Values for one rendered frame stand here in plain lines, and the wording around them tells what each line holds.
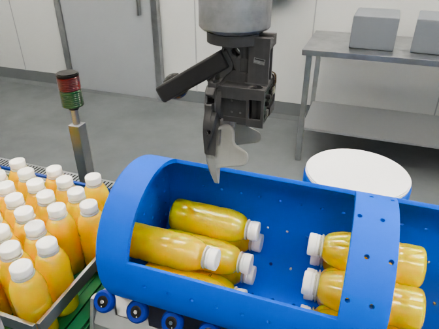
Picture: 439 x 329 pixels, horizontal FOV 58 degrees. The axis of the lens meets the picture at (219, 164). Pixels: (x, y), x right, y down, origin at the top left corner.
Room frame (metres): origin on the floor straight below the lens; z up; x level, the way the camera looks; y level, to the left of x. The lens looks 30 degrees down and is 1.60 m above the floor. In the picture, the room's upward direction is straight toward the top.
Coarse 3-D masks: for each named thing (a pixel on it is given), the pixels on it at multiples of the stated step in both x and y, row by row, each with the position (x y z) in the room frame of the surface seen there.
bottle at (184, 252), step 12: (144, 228) 0.58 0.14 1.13; (156, 228) 0.58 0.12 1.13; (132, 240) 0.56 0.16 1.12; (144, 240) 0.56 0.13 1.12; (156, 240) 0.55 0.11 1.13; (168, 240) 0.55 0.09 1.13; (180, 240) 0.55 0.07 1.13; (192, 240) 0.55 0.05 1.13; (132, 252) 0.55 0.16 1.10; (144, 252) 0.54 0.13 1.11; (156, 252) 0.54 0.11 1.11; (168, 252) 0.53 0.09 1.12; (180, 252) 0.53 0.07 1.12; (192, 252) 0.53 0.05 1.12; (204, 252) 0.53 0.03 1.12; (168, 264) 0.53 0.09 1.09; (180, 264) 0.52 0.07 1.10; (192, 264) 0.52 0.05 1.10
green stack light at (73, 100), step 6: (78, 90) 1.11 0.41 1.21; (60, 96) 1.10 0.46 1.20; (66, 96) 1.09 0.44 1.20; (72, 96) 1.09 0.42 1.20; (78, 96) 1.10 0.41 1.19; (66, 102) 1.09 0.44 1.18; (72, 102) 1.09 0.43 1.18; (78, 102) 1.10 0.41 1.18; (66, 108) 1.09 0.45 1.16; (72, 108) 1.09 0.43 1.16
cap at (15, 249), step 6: (12, 240) 0.60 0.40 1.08; (0, 246) 0.59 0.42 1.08; (6, 246) 0.59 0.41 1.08; (12, 246) 0.59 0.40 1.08; (18, 246) 0.59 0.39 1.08; (0, 252) 0.57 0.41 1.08; (6, 252) 0.57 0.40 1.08; (12, 252) 0.57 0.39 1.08; (18, 252) 0.58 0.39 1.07; (6, 258) 0.57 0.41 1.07
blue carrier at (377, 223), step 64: (128, 192) 0.57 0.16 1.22; (192, 192) 0.75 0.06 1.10; (256, 192) 0.69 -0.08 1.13; (320, 192) 0.63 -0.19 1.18; (128, 256) 0.50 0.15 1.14; (256, 256) 0.65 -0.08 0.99; (384, 256) 0.42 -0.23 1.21; (256, 320) 0.41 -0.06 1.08; (320, 320) 0.39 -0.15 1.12; (384, 320) 0.37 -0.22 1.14
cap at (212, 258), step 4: (212, 248) 0.54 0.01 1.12; (208, 252) 0.53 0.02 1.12; (212, 252) 0.53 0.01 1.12; (216, 252) 0.53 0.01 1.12; (220, 252) 0.54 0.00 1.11; (208, 256) 0.52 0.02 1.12; (212, 256) 0.52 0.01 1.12; (216, 256) 0.53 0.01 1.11; (220, 256) 0.54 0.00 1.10; (204, 260) 0.52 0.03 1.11; (208, 260) 0.52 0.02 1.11; (212, 260) 0.52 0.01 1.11; (216, 260) 0.53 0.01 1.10; (204, 264) 0.52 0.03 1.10; (208, 264) 0.51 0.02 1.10; (212, 264) 0.51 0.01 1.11; (216, 264) 0.53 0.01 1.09; (208, 268) 0.52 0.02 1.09; (212, 268) 0.51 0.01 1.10; (216, 268) 0.52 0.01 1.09
